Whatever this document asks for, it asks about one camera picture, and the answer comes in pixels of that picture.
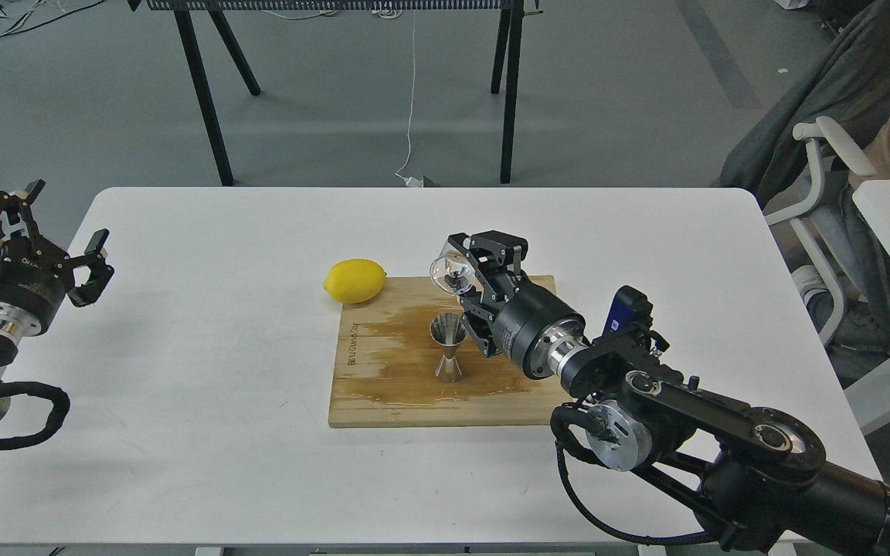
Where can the wooden cutting board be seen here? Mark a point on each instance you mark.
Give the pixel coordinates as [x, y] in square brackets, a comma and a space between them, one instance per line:
[385, 362]

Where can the small clear glass cup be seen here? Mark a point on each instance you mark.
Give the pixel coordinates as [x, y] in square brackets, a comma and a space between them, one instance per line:
[452, 272]

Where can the steel double jigger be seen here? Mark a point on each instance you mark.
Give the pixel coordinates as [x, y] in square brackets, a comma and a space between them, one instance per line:
[448, 331]

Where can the black metal background table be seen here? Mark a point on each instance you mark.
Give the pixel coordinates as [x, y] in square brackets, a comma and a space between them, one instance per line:
[339, 71]

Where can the white office chair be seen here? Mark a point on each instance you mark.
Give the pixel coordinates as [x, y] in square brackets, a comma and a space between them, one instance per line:
[832, 154]

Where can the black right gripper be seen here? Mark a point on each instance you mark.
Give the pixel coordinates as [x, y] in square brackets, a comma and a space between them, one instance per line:
[36, 288]

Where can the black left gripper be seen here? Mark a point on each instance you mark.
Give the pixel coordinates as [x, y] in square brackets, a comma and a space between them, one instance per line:
[507, 313]

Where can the yellow lemon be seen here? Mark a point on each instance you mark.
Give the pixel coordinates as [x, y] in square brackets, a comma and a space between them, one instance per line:
[354, 280]

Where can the person in tan shirt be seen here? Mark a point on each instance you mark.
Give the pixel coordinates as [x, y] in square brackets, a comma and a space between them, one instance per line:
[851, 84]

